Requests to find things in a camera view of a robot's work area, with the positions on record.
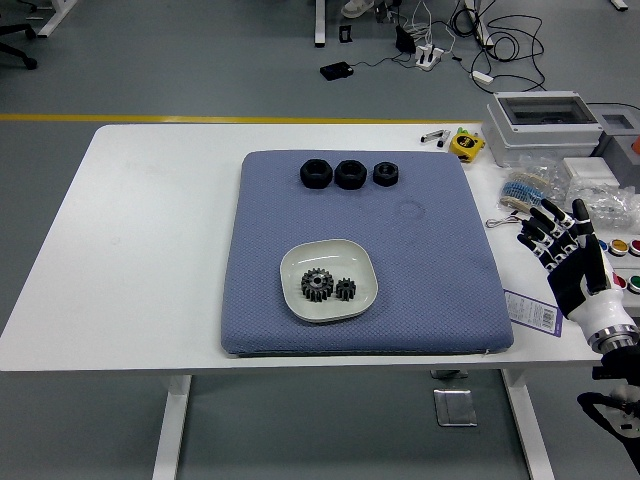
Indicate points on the metal floor plate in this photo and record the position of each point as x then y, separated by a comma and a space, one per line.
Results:
455, 407

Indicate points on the small black hex nut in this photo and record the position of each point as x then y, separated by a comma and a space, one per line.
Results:
385, 174

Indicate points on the blue-grey padded mat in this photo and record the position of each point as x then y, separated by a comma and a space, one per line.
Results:
350, 220

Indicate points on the large steel gear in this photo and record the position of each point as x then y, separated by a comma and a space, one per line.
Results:
317, 286

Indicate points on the grey box with orange button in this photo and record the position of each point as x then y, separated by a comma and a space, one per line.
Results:
620, 150

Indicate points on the black flat device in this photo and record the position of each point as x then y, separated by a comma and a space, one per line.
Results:
336, 71

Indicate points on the white table leg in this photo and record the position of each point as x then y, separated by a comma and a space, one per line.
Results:
172, 425
530, 430

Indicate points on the bag of blue resistors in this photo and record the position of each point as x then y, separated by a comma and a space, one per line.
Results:
525, 190

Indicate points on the white marker pen black cap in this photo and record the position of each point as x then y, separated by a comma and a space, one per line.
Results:
442, 140

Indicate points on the purple and white label card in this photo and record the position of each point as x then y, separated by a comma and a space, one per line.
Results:
532, 312

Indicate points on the silver marker pen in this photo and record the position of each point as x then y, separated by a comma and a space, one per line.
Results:
432, 136

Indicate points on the white background desk leg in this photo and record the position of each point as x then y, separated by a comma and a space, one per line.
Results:
320, 25
57, 17

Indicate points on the white power strip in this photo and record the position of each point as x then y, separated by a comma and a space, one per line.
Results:
429, 56

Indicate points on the black table height controller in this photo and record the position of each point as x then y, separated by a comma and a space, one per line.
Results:
599, 374

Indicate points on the clear plastic parts bag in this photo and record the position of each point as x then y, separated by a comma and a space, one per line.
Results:
610, 200

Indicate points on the black bracket on floor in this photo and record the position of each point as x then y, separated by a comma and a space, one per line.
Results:
345, 34

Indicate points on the white square dish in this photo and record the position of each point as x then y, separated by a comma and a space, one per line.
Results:
325, 257

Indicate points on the black power adapter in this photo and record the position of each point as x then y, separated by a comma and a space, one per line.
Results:
404, 39

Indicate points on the small black gear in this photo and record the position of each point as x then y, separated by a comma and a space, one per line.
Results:
345, 290

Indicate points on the grey electrical enclosure box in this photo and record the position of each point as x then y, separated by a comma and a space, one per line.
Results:
540, 130

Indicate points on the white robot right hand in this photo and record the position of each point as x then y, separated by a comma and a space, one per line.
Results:
570, 280

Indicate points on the small white box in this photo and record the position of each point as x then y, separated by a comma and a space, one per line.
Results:
587, 167

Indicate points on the grey coloured push-button box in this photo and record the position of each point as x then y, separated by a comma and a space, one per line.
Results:
625, 262

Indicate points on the yellow tape measure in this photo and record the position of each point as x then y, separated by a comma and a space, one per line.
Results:
466, 145

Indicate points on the person's white shoe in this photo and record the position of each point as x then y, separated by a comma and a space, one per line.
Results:
357, 7

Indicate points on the large black hex nut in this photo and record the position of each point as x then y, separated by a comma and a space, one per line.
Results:
315, 174
350, 174

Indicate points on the black office chair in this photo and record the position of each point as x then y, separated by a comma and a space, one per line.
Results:
15, 30

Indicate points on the white power adapter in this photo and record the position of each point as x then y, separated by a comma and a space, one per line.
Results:
481, 77

